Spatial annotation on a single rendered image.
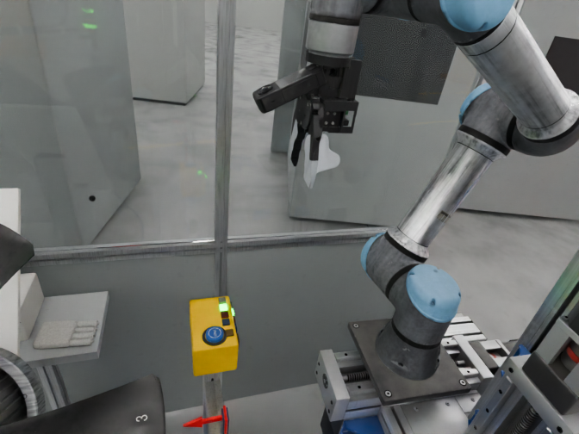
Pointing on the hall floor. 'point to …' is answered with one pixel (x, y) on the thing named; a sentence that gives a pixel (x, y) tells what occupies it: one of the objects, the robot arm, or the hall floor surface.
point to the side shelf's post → (53, 386)
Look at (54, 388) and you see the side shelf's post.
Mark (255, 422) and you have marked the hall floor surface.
